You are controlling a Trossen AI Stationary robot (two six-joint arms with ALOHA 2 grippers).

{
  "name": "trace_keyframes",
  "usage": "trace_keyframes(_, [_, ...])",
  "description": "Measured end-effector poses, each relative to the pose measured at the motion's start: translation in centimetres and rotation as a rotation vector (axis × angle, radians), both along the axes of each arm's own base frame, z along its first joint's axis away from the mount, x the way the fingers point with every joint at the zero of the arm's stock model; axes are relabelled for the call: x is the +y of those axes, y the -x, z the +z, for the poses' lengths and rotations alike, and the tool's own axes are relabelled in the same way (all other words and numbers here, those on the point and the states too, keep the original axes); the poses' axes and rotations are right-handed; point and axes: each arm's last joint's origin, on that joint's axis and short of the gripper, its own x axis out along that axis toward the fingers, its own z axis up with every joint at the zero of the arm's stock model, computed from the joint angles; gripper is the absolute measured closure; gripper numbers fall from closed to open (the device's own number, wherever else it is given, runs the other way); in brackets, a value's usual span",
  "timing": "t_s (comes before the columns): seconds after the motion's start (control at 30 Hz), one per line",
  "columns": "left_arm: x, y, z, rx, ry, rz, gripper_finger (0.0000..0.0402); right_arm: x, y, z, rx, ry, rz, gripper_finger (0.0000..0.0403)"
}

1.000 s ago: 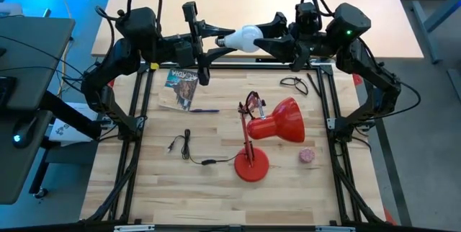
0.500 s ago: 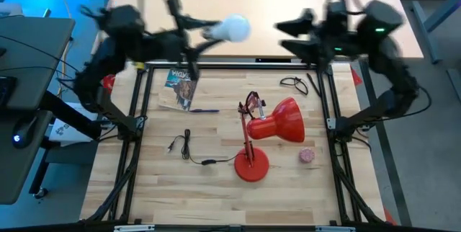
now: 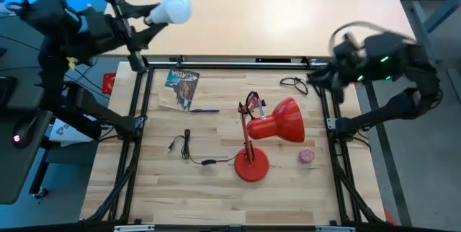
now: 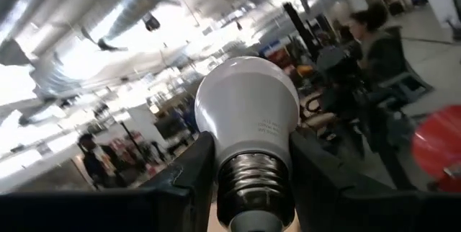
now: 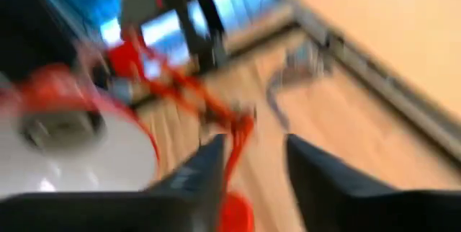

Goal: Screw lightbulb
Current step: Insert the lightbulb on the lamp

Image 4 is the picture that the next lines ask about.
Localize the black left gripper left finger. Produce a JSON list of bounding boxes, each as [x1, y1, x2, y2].
[[0, 133, 217, 232]]

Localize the person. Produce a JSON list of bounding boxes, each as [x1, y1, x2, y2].
[[320, 3, 433, 189], [77, 133, 127, 189]]

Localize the white LED light bulb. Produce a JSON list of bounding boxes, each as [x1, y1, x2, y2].
[[194, 55, 300, 232]]

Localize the black rig frame post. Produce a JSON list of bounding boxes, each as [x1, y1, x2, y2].
[[282, 1, 321, 63]]

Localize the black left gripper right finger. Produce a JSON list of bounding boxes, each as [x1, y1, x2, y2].
[[290, 133, 461, 232]]

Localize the black ceiling spotlight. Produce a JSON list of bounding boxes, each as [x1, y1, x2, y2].
[[142, 12, 161, 33]]

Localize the red desk lamp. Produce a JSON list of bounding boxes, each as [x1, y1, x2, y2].
[[411, 104, 461, 194]]

